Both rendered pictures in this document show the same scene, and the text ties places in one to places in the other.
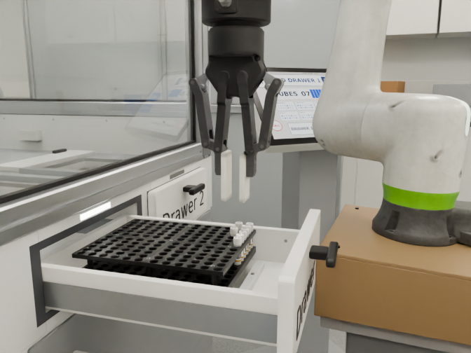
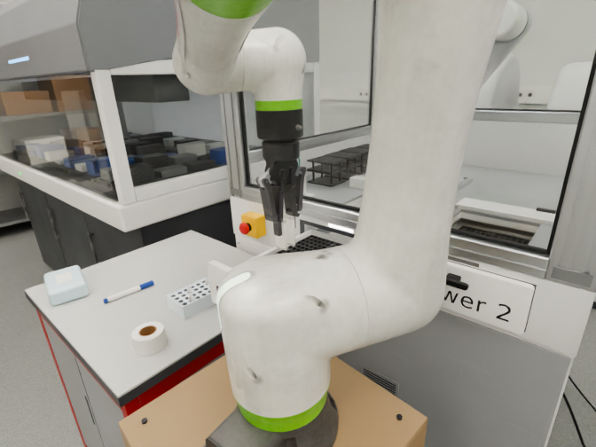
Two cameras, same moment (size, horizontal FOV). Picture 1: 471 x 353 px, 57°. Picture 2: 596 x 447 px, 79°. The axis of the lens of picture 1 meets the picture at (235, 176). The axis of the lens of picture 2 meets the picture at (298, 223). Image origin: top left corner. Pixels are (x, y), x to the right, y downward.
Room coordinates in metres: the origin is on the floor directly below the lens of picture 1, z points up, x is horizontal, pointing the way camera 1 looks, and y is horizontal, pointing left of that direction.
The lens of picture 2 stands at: (0.95, -0.66, 1.32)
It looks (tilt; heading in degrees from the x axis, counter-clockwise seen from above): 22 degrees down; 115
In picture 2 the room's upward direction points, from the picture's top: 2 degrees counter-clockwise
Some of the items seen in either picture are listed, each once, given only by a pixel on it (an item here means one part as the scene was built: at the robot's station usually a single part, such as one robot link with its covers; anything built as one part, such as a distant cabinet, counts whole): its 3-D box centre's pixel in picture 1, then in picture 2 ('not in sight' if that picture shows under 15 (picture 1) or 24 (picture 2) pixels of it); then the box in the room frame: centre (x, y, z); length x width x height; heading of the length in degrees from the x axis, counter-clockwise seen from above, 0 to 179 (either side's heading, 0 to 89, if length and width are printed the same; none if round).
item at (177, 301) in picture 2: not in sight; (195, 297); (0.33, -0.01, 0.78); 0.12 x 0.08 x 0.04; 72
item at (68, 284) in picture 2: not in sight; (66, 284); (-0.07, -0.11, 0.78); 0.15 x 0.10 x 0.04; 152
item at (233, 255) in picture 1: (235, 248); not in sight; (0.60, 0.00, 0.90); 0.18 x 0.02 x 0.01; 164
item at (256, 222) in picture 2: not in sight; (253, 224); (0.34, 0.29, 0.88); 0.07 x 0.05 x 0.07; 164
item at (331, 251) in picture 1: (323, 253); not in sight; (0.56, -0.12, 0.91); 0.07 x 0.04 x 0.01; 164
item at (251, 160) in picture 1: (257, 158); (274, 225); (0.60, -0.03, 1.03); 0.03 x 0.01 x 0.05; 74
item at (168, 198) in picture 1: (181, 201); (454, 287); (0.96, 0.12, 0.87); 0.29 x 0.02 x 0.11; 164
